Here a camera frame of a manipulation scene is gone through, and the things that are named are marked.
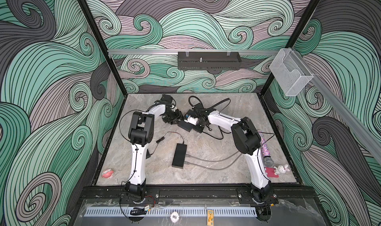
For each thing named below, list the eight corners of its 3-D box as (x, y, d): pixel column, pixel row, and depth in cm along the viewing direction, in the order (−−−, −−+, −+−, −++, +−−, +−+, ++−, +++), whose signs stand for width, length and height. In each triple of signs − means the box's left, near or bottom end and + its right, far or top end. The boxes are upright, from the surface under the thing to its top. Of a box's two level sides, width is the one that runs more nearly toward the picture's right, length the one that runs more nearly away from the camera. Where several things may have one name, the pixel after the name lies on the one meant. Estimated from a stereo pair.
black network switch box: (171, 166, 85) (171, 165, 83) (176, 144, 94) (176, 142, 92) (183, 168, 84) (183, 167, 82) (187, 145, 93) (187, 144, 92)
